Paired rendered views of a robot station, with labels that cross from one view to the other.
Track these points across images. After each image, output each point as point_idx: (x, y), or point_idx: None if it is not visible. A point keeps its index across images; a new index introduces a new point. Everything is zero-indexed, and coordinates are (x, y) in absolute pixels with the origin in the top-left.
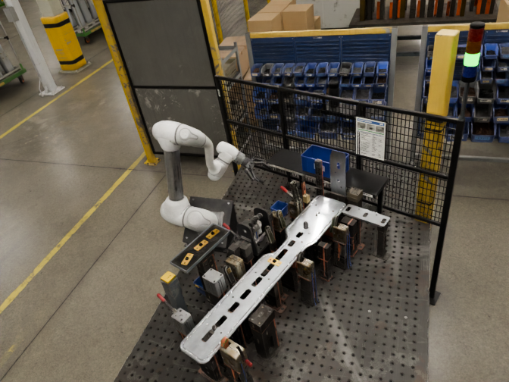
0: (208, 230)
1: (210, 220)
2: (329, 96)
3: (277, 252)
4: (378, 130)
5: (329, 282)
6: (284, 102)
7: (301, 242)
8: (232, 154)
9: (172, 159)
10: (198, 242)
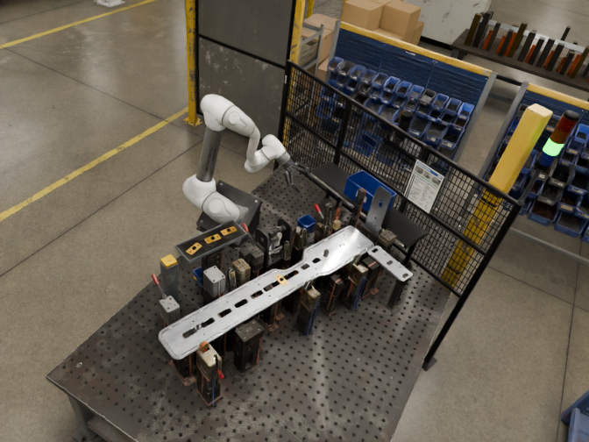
0: (225, 225)
1: (230, 214)
2: (397, 128)
3: (287, 270)
4: (434, 181)
5: (329, 317)
6: (349, 116)
7: None
8: (277, 152)
9: (212, 139)
10: (211, 235)
